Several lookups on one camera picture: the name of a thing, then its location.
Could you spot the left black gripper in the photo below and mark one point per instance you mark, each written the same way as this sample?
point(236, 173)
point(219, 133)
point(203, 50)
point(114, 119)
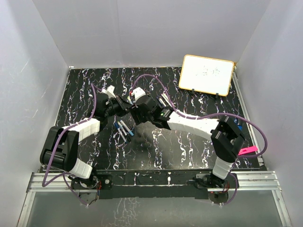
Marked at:
point(122, 104)

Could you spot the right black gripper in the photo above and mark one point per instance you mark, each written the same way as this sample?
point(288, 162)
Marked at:
point(135, 110)

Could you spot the white pen light-blue cap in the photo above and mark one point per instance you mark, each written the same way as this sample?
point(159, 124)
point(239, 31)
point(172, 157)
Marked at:
point(127, 128)

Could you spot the white pen peach cap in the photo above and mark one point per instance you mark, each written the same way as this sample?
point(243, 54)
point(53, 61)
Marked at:
point(166, 98)

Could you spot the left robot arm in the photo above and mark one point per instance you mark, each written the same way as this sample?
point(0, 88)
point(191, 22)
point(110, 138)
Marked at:
point(61, 145)

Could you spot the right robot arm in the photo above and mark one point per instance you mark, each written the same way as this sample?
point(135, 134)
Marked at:
point(227, 139)

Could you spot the white pen black cap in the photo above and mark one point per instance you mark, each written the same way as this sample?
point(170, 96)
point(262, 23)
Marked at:
point(124, 133)

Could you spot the black base bar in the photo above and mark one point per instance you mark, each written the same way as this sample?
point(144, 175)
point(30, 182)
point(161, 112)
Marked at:
point(198, 184)

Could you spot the yellow framed whiteboard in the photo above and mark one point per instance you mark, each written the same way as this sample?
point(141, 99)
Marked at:
point(206, 75)

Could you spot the blue black tool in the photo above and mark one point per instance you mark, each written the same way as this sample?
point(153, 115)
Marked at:
point(239, 123)

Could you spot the pink clip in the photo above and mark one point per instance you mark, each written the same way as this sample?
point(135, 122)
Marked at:
point(248, 150)

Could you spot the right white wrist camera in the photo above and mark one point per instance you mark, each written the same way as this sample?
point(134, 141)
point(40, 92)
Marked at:
point(137, 93)

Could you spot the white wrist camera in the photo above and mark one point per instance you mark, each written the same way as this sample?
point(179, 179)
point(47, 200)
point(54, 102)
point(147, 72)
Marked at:
point(137, 93)
point(109, 91)

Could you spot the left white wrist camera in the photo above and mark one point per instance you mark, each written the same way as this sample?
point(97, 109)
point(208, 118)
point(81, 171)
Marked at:
point(109, 91)

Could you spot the aluminium frame rail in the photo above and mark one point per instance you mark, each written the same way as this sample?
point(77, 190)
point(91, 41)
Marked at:
point(248, 181)

